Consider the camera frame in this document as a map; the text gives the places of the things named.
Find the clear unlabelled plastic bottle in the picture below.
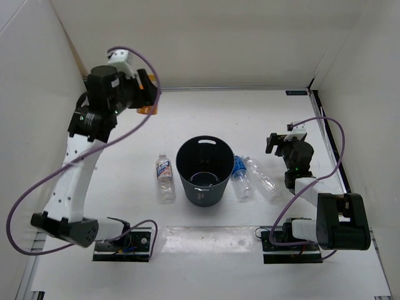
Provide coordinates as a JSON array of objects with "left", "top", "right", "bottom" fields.
[{"left": 244, "top": 157, "right": 279, "bottom": 203}]

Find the clear bottle blue label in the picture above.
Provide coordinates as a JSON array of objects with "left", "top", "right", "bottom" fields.
[{"left": 231, "top": 156, "right": 254, "bottom": 201}]

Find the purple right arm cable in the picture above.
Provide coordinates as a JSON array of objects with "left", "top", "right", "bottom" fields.
[{"left": 268, "top": 117, "right": 346, "bottom": 262}]

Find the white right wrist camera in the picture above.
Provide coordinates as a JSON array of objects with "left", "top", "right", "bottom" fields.
[{"left": 284, "top": 123, "right": 307, "bottom": 141}]

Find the orange juice bottle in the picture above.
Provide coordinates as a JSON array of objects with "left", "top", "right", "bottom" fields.
[{"left": 136, "top": 74, "right": 158, "bottom": 115}]

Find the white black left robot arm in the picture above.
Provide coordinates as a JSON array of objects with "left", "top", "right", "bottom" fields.
[{"left": 31, "top": 65, "right": 157, "bottom": 250}]

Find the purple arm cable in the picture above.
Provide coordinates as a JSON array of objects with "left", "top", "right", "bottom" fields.
[
  {"left": 268, "top": 117, "right": 346, "bottom": 262},
  {"left": 5, "top": 46, "right": 163, "bottom": 256}
]

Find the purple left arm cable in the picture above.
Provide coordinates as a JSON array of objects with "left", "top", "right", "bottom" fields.
[{"left": 5, "top": 46, "right": 163, "bottom": 256}]

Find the dark logo sticker right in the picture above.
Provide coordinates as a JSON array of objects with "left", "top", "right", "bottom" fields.
[{"left": 285, "top": 90, "right": 308, "bottom": 96}]

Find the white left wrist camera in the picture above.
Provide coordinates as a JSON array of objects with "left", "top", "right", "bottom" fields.
[{"left": 107, "top": 49, "right": 136, "bottom": 79}]

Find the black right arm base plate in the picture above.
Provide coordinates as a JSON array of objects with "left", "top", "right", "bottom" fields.
[{"left": 260, "top": 231, "right": 322, "bottom": 264}]

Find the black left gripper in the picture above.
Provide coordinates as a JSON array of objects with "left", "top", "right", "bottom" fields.
[{"left": 109, "top": 69, "right": 161, "bottom": 116}]

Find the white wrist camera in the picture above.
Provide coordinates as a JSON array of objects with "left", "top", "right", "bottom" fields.
[
  {"left": 107, "top": 49, "right": 136, "bottom": 79},
  {"left": 284, "top": 123, "right": 307, "bottom": 141}
]

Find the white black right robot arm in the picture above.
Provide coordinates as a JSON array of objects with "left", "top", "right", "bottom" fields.
[{"left": 266, "top": 133, "right": 371, "bottom": 251}]

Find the clear bottle white red label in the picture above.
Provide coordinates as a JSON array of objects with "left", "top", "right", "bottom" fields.
[{"left": 156, "top": 153, "right": 176, "bottom": 204}]

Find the dark grey plastic bin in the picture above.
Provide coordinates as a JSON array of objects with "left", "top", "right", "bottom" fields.
[{"left": 176, "top": 136, "right": 234, "bottom": 207}]

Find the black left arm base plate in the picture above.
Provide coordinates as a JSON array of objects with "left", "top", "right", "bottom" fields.
[{"left": 92, "top": 227, "right": 155, "bottom": 263}]

